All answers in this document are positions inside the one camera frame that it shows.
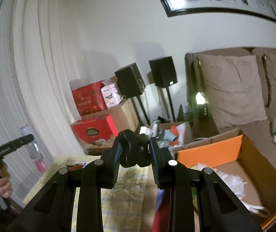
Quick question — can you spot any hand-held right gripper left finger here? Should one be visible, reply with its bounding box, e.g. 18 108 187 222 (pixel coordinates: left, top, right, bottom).
9 135 124 232

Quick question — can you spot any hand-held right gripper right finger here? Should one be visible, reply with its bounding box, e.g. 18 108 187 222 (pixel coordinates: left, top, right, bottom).
148 136 262 232

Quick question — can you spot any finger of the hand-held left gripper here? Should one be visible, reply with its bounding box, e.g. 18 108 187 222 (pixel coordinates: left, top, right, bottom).
0 134 34 157

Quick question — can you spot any black knob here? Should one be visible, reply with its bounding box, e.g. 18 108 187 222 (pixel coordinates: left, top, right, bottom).
118 129 153 168

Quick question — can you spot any white duster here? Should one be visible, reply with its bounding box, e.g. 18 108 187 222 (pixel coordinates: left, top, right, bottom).
196 163 270 219

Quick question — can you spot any orange cardboard box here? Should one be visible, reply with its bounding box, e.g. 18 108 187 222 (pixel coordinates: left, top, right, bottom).
173 128 276 231

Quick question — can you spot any light blue tube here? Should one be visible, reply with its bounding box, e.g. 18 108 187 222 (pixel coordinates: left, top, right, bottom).
161 129 178 143

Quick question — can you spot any red box with round label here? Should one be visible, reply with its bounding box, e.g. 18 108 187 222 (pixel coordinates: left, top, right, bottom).
71 114 119 155

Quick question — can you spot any yellow checked tablecloth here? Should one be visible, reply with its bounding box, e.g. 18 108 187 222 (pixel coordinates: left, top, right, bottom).
23 156 150 232

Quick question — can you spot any open cardboard clutter box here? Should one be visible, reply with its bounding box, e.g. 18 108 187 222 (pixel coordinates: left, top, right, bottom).
139 119 194 153

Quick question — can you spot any brown cardboard box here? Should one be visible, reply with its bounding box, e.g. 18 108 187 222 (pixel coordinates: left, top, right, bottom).
80 99 141 136

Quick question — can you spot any black speaker stand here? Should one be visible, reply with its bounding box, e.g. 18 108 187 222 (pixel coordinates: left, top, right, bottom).
132 97 150 126
166 86 176 122

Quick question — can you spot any white curtain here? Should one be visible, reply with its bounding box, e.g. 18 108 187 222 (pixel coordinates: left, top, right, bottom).
0 0 85 208

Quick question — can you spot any red box with gold print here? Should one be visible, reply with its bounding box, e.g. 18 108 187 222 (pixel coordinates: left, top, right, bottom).
71 82 107 118

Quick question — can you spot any small black lit device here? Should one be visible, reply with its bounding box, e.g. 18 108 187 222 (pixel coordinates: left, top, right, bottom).
189 92 211 119

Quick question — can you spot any black speaker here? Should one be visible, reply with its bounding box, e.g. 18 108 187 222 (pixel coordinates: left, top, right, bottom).
149 56 178 87
114 63 145 99

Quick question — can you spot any brown sofa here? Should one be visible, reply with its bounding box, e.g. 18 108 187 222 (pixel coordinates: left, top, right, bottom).
185 48 276 172

